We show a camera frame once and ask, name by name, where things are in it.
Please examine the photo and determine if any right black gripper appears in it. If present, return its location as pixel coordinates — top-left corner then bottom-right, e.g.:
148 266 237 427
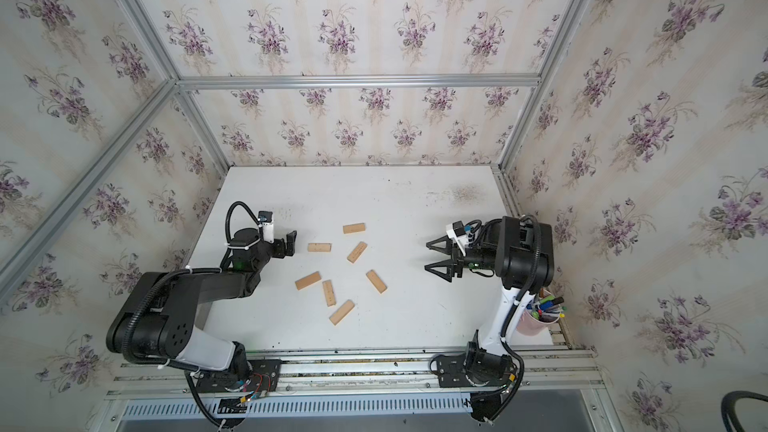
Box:
427 235 500 286

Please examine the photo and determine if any wooden block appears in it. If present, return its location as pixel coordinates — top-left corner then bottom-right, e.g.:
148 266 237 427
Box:
329 300 355 326
322 280 337 307
307 243 332 253
347 241 368 264
366 270 387 294
342 223 366 234

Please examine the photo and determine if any wooden block numbered 67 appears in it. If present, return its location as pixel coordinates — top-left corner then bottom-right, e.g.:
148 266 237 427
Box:
295 272 322 290

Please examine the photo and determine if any wooden block top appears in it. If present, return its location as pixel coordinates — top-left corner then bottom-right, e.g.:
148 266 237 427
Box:
342 223 366 234

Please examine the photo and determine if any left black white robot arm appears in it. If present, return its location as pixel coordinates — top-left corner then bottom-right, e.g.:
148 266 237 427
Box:
105 201 297 391

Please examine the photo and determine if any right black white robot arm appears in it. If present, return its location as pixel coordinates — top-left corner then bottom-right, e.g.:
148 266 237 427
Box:
424 215 555 381

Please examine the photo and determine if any wooden block bottom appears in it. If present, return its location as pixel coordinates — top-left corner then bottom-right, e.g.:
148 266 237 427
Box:
329 300 355 326

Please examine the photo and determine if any pink cup with pens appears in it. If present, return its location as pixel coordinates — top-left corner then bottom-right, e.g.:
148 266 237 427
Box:
516 294 565 336

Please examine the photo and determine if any black chair edge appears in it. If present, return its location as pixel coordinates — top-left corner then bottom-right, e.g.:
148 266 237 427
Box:
719 390 768 432

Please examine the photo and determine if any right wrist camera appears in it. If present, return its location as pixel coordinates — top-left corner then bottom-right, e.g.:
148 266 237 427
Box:
446 221 470 250

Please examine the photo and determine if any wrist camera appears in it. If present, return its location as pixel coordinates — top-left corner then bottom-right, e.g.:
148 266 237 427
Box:
257 211 274 243
446 221 470 250

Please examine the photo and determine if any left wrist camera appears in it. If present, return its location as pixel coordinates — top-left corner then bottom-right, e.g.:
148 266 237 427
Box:
257 211 274 243

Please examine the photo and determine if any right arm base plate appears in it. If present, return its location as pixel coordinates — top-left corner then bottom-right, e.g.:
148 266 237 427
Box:
428 349 525 424

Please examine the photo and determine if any aluminium rail frame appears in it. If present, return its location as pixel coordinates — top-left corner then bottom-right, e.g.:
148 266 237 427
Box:
106 346 606 399

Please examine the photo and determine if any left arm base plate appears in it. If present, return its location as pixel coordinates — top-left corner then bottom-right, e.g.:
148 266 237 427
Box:
195 359 283 415

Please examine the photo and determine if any white vented cable duct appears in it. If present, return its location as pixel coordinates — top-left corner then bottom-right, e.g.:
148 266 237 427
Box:
122 392 471 421

